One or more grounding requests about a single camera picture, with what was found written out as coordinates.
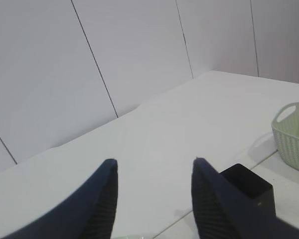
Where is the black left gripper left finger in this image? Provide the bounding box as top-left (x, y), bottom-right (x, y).
top-left (6, 159), bottom-right (118, 239)

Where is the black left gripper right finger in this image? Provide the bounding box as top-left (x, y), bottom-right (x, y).
top-left (191, 158), bottom-right (299, 239)

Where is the green wavy glass plate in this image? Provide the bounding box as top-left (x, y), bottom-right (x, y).
top-left (113, 235), bottom-right (152, 239)

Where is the black square pen holder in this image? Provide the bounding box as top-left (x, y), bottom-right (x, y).
top-left (220, 163), bottom-right (276, 216)

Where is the green woven plastic basket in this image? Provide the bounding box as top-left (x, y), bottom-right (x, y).
top-left (271, 102), bottom-right (299, 171)

